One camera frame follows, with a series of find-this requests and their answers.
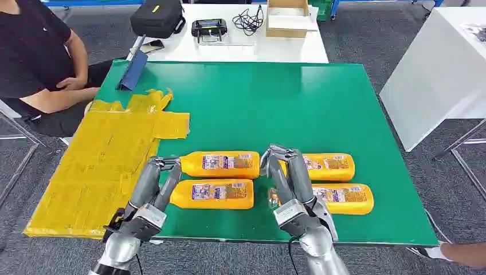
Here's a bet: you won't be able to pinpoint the bare white table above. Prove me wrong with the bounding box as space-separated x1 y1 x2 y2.
379 6 486 152

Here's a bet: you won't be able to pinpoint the yellow taped sheet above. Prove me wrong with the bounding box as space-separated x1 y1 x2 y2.
23 88 191 240

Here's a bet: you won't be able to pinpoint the black handheld controller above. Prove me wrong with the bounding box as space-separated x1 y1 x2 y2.
191 18 228 44

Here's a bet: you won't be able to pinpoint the black cable bundle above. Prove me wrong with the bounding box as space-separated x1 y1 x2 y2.
232 4 265 37

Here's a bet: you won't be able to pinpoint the grey metal frame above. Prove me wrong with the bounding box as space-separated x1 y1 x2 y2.
0 100 46 207

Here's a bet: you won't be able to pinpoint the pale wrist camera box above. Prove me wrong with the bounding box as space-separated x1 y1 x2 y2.
103 204 168 243
273 199 322 239

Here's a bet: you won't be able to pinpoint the person's leg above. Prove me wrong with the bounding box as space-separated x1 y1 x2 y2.
406 242 486 270

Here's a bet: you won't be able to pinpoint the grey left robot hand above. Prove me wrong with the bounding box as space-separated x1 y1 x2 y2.
128 155 183 214

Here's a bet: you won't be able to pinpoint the blue metal rack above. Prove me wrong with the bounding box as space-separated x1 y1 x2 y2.
330 0 444 19
41 0 145 9

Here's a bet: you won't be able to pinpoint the dark blue folding stand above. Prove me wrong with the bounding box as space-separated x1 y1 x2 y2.
116 34 149 92

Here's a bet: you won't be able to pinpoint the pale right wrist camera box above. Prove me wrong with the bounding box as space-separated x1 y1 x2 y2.
273 199 322 239

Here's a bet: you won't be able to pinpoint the seated person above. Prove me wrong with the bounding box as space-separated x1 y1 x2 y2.
0 0 115 138

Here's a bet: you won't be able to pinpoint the dark smartphone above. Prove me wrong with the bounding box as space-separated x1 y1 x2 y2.
131 39 166 54

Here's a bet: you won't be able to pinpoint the orange drink bottle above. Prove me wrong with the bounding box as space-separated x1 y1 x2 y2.
169 179 254 210
268 183 375 216
179 151 261 179
279 152 356 182

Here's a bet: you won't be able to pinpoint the open cardboard box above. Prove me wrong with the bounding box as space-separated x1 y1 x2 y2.
265 0 319 39

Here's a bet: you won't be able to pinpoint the dark item on white table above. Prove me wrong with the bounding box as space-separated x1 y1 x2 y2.
461 23 486 43

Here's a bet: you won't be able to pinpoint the white floor cable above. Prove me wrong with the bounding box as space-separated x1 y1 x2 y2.
424 209 454 244

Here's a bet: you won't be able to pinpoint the green plastic crate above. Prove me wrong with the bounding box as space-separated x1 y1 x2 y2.
309 0 334 22

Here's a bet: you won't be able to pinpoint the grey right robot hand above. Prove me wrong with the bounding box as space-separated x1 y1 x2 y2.
260 144 339 242

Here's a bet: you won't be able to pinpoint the black carry bag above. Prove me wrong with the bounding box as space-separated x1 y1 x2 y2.
130 0 187 40

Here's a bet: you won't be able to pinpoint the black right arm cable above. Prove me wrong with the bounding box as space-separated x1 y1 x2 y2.
287 237 299 275

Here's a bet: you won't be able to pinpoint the metal table legs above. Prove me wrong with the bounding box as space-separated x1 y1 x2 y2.
433 119 486 202

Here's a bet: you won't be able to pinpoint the green table mat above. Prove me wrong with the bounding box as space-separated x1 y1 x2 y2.
95 60 440 247

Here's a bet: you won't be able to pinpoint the white table with clutter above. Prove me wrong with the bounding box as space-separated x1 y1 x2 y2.
125 3 330 64

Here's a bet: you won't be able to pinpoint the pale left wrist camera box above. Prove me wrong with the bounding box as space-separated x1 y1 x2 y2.
103 204 168 243

